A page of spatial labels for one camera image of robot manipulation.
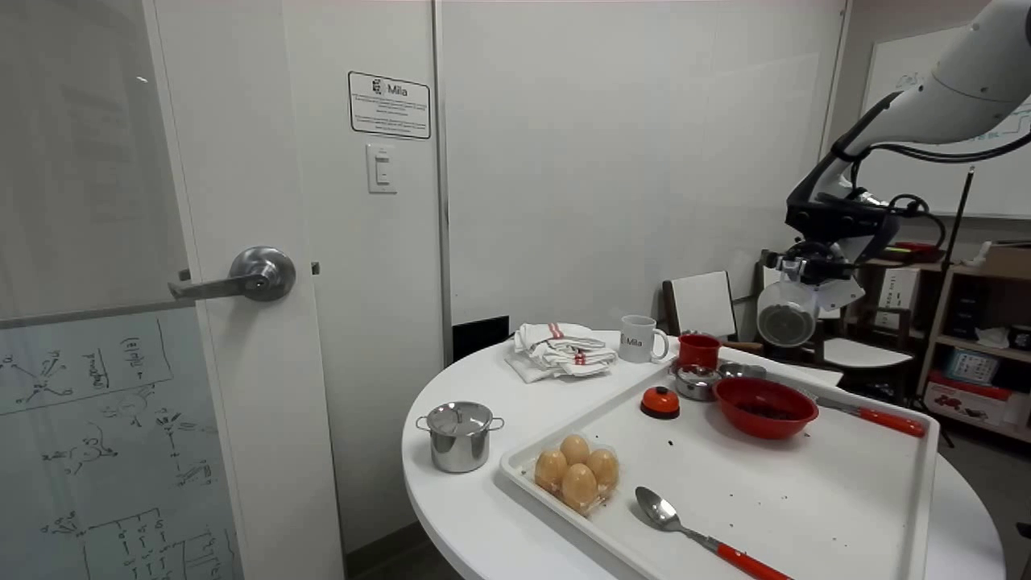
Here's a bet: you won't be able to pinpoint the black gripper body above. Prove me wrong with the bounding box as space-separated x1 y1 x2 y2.
785 188 903 258

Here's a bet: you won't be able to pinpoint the red bowl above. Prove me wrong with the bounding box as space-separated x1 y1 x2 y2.
712 373 822 444

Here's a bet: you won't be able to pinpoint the white round side table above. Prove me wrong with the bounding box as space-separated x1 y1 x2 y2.
817 335 916 373

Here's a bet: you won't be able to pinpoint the white panel black edge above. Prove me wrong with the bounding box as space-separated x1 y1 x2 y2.
663 268 739 342

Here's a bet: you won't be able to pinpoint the black thin pole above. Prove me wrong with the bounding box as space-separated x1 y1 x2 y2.
916 165 978 403

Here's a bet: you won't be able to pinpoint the red cup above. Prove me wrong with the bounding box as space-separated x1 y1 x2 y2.
677 331 726 373

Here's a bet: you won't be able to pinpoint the wooden shelf unit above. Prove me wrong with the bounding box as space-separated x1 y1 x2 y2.
858 240 1031 444

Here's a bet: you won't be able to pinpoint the clear glass mug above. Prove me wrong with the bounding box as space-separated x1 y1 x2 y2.
615 308 673 367

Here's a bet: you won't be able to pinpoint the red white box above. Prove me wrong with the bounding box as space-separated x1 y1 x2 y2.
920 367 1007 432

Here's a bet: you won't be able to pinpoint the red dome black base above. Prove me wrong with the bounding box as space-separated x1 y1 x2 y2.
639 382 684 422

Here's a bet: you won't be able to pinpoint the white plastic tray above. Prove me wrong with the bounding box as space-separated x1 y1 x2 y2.
497 357 945 580

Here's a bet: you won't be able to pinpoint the tan egg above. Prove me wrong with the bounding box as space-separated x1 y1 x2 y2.
585 448 622 498
561 432 594 468
561 461 601 515
533 448 569 497

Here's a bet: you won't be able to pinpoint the clear plastic egg pack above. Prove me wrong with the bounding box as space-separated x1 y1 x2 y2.
527 432 625 518

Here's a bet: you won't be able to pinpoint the steel pot with lid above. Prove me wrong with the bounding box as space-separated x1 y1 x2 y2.
411 395 510 478

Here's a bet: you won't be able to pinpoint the white door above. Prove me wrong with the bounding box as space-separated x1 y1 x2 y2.
0 0 347 580

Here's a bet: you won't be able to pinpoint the glass panel marker drawings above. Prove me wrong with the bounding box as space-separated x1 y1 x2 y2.
0 302 244 580

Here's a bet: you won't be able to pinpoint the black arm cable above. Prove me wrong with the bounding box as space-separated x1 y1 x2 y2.
785 90 908 219

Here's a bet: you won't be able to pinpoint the red handled steel knife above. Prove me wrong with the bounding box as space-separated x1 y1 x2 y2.
801 387 928 436

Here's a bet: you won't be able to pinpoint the wall whiteboard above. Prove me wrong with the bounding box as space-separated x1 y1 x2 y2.
858 27 1031 223

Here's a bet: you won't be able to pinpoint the red handled steel spoon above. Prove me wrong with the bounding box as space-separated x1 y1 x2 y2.
627 482 799 580

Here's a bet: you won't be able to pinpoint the white light switch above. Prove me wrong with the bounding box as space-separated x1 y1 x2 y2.
365 142 403 198

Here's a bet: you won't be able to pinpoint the white wall sign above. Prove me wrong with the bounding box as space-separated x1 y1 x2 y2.
344 68 434 142

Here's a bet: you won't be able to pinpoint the silver door lever handle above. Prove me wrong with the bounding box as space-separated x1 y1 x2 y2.
167 244 298 305

